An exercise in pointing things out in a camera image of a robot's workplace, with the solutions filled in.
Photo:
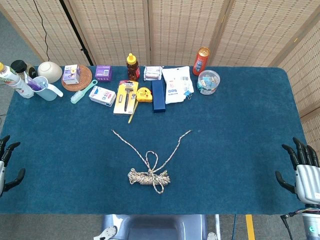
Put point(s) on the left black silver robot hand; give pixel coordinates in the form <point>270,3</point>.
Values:
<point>2,175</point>

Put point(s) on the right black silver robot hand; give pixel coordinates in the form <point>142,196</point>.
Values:
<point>307,180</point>

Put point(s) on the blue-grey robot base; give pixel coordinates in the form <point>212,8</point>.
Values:
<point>155,227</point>

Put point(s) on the blue table cloth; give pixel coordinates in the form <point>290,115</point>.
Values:
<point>225,150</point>

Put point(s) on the white bottle with yellow cap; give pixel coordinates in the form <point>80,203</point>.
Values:
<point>18,85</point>

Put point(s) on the light blue pitcher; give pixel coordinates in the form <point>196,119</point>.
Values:
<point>47,92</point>

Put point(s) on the purple item in pitcher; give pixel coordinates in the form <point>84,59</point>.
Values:
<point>33,83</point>

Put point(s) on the small black round object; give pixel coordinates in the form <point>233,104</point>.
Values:
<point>32,71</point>

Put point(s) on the mint green brush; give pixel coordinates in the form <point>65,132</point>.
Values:
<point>77,96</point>

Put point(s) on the beige bowl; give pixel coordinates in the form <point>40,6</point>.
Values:
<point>50,71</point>

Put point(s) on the small white purple box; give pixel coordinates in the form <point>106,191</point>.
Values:
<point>70,75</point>

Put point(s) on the white and blue carton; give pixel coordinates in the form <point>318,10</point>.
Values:
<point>102,96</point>

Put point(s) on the round woven rattan coaster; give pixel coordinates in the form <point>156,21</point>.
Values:
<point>85,75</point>

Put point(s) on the clear jar of binder clips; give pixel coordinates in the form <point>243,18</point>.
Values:
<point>208,83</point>

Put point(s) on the razor on yellow card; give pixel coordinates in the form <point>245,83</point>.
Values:
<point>125,100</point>

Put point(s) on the blue binder clip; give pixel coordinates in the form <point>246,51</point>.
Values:
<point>188,94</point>

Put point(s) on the black stand pole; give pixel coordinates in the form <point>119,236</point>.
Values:
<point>77,35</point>

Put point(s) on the red drink can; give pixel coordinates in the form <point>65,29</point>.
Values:
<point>200,62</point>

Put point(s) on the white plastic bag package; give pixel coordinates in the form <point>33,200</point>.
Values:
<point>176,87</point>

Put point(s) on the yellow tape measure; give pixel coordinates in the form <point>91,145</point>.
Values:
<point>144,95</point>

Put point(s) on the honey bottle with yellow cap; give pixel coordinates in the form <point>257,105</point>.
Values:
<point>132,70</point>

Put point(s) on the dark blue rectangular box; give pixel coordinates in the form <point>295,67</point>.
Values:
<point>158,97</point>

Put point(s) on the white striped wipes packet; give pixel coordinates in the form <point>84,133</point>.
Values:
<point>153,73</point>

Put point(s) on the bamboo folding screen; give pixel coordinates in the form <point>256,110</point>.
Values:
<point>175,30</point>

